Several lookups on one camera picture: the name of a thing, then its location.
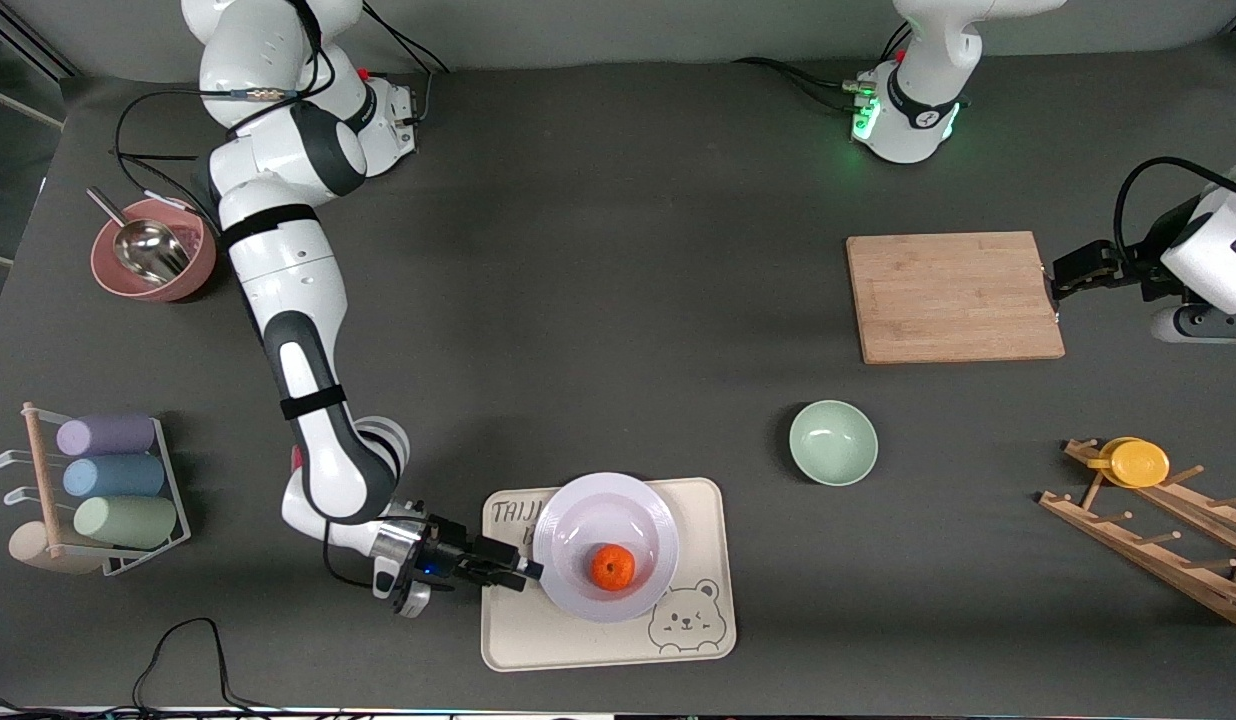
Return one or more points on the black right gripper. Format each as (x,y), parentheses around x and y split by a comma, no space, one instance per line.
(445,556)

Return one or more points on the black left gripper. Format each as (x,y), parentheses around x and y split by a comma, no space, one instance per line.
(1120,269)

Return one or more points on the white round plate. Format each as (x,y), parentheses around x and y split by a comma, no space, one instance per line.
(598,510)

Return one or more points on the orange fruit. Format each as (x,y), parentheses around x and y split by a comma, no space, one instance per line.
(613,567)

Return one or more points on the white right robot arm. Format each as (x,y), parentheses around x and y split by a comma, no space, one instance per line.
(288,280)

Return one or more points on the cream tray with bear print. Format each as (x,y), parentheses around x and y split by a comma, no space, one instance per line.
(538,640)

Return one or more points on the wooden cutting board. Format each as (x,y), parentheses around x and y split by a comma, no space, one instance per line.
(938,300)

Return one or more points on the yellow cup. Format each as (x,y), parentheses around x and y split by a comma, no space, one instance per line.
(1136,464)

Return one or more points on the wooden peg drying rack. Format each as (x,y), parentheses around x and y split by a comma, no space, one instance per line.
(1178,560)

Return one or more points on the pale green bowl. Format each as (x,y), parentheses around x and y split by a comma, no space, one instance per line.
(833,443)

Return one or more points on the green cup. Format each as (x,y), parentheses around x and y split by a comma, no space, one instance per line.
(128,522)

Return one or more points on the blue cup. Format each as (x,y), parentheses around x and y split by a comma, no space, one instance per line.
(113,477)

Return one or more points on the purple cup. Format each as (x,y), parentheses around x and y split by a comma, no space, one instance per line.
(108,436)

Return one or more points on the pink bowl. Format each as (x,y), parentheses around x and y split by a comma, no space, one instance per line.
(193,270)

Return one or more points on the metal scoop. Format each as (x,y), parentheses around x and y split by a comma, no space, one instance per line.
(153,255)

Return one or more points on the beige cup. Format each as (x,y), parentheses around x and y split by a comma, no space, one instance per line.
(28,548)

